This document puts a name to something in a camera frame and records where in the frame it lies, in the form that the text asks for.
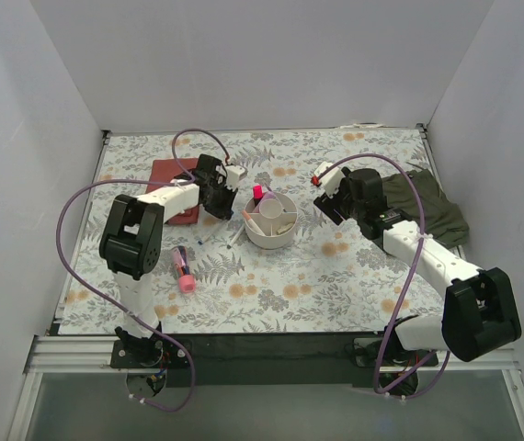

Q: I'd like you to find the peach cap white marker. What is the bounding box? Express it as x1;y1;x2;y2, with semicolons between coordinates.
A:
242;210;265;236

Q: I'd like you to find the pink black highlighter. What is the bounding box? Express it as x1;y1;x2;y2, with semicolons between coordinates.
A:
253;185;264;207

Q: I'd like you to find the green cap white marker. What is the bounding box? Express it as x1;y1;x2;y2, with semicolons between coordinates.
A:
226;224;245;249

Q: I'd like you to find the beige long eraser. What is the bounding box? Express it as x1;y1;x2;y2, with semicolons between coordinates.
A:
277;223;293;235

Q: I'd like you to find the white round divided organizer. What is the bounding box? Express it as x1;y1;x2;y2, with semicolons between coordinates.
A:
244;193;299;250

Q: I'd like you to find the pink clear pencil case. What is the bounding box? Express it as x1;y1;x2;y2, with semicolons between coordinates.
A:
172;246;196;294

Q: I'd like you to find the blue cap white marker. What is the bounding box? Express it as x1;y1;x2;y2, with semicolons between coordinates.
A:
198;222;224;245

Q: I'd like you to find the light pink highlighter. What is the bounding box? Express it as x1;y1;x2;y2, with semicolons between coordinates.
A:
261;187;277;201

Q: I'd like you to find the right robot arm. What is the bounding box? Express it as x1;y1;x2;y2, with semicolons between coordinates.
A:
312;162;522;366

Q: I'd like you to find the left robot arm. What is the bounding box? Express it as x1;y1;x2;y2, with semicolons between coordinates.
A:
99;154;246;368

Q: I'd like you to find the floral patterned table mat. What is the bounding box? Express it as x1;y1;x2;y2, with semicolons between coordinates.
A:
57;129;443;335

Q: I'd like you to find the red folded cloth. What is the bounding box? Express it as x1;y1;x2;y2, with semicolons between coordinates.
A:
146;159;199;225

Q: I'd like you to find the olive green folded cloth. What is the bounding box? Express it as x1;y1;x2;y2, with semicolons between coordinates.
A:
382;169;470;249

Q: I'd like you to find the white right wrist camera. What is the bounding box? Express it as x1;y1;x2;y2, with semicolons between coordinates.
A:
311;162;345;198

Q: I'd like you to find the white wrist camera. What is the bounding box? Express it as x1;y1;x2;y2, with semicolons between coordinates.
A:
224;164;247;191
311;162;345;198

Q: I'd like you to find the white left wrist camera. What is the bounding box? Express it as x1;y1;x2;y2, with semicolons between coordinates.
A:
224;164;247;191

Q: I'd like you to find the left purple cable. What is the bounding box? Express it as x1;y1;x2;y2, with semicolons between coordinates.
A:
55;128;235;413

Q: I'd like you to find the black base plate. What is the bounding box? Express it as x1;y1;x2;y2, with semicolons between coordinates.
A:
109;333;440;390

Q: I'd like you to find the aluminium frame rail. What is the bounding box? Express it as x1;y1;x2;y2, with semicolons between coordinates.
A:
24;335;520;374

